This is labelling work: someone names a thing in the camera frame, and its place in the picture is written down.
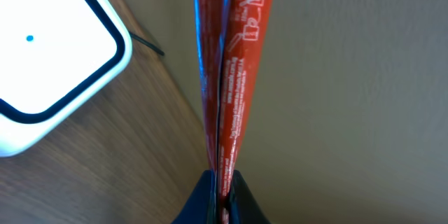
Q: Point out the white barcode scanner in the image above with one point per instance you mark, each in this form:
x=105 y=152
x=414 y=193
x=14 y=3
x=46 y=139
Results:
x=55 y=55

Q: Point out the red stick sachet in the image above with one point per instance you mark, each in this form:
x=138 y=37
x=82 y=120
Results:
x=230 y=36

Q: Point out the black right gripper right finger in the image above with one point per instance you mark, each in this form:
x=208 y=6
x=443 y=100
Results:
x=242 y=205

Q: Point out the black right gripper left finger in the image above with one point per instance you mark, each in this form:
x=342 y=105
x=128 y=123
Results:
x=198 y=208

